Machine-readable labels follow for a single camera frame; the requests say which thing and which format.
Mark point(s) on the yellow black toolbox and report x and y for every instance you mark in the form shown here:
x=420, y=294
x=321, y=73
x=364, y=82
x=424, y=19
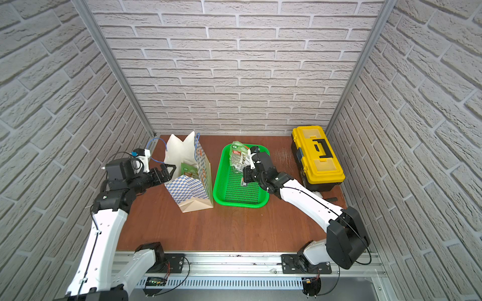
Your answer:
x=319, y=168

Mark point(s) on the white blue checkered paper bag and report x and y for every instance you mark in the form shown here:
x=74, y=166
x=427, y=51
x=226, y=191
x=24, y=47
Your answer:
x=189, y=194

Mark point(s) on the aluminium front rail frame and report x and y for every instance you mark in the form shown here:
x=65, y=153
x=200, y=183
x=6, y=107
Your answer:
x=256, y=270

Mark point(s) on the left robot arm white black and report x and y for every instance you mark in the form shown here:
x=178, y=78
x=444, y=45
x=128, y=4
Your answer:
x=127, y=178

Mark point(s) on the clear green condiment packet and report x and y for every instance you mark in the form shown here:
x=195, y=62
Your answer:
x=240, y=156

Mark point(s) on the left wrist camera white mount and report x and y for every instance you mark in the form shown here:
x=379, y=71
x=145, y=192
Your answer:
x=140, y=161

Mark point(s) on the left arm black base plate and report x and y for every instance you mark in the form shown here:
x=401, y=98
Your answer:
x=172, y=263

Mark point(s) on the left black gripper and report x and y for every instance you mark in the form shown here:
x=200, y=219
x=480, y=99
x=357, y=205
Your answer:
x=160, y=175

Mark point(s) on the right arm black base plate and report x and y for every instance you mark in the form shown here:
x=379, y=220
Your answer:
x=297, y=264

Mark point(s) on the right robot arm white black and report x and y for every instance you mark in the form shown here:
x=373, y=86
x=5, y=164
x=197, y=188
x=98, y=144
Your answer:
x=346, y=236

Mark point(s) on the green plastic basket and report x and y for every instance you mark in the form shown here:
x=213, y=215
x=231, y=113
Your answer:
x=229, y=191

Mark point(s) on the small circuit board left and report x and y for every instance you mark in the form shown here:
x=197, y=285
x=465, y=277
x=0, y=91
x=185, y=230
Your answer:
x=152, y=282

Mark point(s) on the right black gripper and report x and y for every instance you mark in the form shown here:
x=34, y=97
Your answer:
x=247, y=170

